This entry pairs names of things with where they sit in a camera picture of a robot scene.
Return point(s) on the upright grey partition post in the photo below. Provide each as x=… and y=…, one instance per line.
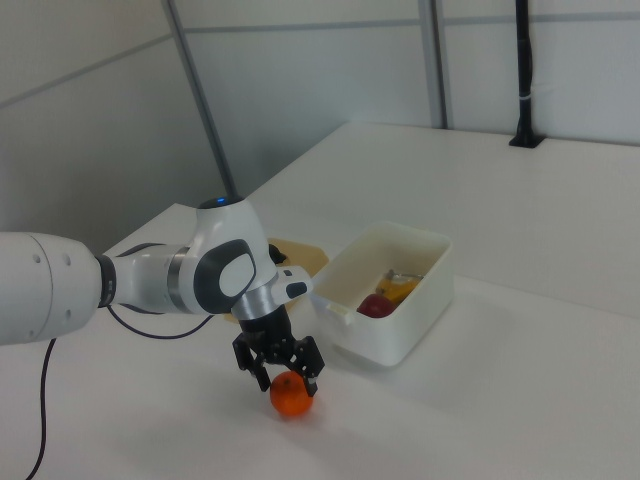
x=436, y=65

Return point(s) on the orange toy fruit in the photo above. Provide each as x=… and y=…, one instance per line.
x=291, y=397

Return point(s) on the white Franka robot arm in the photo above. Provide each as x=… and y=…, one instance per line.
x=225, y=225

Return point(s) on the white plastic container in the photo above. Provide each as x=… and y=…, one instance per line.
x=415, y=330

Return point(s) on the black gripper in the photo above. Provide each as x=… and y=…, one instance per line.
x=270, y=335

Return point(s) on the slanted grey partition post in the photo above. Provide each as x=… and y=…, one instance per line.
x=200, y=90

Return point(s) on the black pole with base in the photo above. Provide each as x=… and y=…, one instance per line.
x=523, y=50

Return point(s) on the small yellow C-clamp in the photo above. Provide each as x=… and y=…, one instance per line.
x=395, y=292

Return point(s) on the beige plastic lid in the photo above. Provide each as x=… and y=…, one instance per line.
x=305, y=255

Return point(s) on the red toy apple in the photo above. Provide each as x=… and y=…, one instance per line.
x=375, y=306

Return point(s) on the large yellow C-clamp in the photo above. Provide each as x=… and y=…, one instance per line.
x=405, y=273

